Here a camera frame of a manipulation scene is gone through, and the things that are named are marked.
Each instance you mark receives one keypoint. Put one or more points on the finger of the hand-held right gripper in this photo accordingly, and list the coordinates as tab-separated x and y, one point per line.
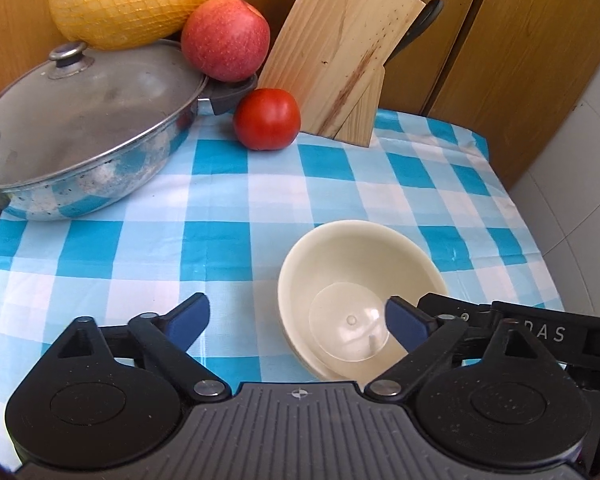
447	305

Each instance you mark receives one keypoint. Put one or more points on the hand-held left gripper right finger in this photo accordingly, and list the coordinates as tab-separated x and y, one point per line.
406	321

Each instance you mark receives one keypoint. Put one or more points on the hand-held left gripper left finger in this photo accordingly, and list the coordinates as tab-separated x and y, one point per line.
186	321

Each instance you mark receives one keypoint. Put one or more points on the blue white checked tablecloth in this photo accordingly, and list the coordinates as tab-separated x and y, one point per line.
230	200

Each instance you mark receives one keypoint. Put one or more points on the red tomato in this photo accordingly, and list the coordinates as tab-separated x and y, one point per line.
266	119

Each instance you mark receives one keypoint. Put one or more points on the glass pan lid with knob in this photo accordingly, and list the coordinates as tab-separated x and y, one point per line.
80	110

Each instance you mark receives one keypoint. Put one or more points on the wooden cabinet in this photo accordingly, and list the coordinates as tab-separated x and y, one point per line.
505	35

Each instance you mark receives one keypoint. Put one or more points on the wooden knife block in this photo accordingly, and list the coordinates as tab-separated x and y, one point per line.
340	50

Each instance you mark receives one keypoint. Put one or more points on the red apple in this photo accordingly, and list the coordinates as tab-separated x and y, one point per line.
225	35

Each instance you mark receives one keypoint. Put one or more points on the pomelo in yellow net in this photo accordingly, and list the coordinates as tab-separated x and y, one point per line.
130	0

